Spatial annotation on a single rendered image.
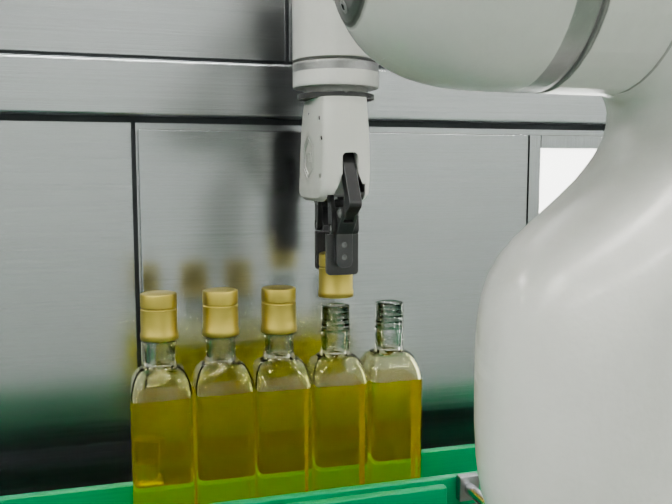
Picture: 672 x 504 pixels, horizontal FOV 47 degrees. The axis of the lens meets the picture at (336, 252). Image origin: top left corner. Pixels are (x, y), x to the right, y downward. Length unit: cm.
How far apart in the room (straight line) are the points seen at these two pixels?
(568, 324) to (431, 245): 63
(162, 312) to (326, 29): 30
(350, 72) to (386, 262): 27
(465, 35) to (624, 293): 12
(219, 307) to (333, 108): 21
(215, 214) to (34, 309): 22
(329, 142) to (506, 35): 43
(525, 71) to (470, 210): 65
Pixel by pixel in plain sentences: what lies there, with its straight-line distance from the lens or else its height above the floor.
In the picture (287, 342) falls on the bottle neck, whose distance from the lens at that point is 76.
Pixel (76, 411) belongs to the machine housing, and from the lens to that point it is 93.
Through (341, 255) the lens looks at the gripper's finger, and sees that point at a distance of 74.
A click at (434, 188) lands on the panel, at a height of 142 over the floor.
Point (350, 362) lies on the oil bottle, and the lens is 77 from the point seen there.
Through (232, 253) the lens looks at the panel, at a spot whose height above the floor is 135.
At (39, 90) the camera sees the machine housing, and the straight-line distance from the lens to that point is 87.
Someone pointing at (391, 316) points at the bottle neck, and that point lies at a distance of 79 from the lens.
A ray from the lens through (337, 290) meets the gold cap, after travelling 76.
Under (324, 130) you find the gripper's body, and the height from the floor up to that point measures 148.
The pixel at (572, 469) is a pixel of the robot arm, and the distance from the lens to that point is 33.
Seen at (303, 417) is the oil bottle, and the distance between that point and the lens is 77.
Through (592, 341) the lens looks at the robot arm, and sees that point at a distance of 32.
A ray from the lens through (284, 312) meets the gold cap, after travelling 75.
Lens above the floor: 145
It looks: 6 degrees down
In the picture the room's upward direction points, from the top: straight up
